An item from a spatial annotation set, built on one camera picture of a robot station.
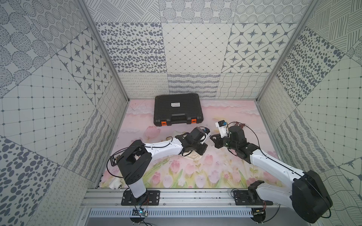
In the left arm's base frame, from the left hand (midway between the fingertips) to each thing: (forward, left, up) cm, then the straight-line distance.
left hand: (205, 144), depth 85 cm
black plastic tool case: (+31, +19, -2) cm, 37 cm away
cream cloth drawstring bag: (-6, +7, -3) cm, 9 cm away
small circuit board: (-34, +37, -9) cm, 51 cm away
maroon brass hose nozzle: (+21, -29, -8) cm, 37 cm away
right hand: (+3, -4, +4) cm, 7 cm away
